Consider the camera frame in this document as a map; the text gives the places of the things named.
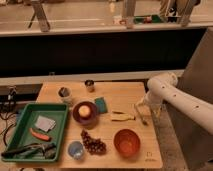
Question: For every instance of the bunch of dark grapes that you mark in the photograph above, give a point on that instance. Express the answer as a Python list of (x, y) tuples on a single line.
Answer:
[(92, 145)]

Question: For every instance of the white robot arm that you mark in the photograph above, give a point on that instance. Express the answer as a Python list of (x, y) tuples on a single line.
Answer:
[(163, 87)]

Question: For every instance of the green sponge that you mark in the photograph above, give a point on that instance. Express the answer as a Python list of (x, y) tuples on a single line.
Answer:
[(101, 105)]

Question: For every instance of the light blue cup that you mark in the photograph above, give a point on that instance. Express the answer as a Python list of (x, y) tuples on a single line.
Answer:
[(76, 150)]

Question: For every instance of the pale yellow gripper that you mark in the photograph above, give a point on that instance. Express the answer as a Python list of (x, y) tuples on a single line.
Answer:
[(142, 105)]

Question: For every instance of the orange carrot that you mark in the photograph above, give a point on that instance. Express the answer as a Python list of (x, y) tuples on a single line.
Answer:
[(40, 136)]

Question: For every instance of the small metal can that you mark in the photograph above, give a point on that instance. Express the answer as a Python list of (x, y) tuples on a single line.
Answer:
[(89, 84)]

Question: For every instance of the yellow round fruit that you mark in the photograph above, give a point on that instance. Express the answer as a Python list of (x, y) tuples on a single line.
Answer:
[(84, 111)]

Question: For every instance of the white cup with dark contents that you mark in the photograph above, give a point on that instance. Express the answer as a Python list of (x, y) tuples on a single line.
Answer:
[(65, 95)]

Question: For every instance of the green plastic tray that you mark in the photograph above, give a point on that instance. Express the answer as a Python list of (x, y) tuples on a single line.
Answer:
[(27, 120)]

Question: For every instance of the grey folded cloth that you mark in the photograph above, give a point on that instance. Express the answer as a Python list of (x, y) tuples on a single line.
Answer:
[(45, 124)]

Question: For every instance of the red bowl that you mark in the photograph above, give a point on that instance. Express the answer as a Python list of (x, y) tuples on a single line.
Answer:
[(127, 143)]

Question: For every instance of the black tongs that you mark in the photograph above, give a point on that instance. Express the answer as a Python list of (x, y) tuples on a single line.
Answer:
[(48, 150)]

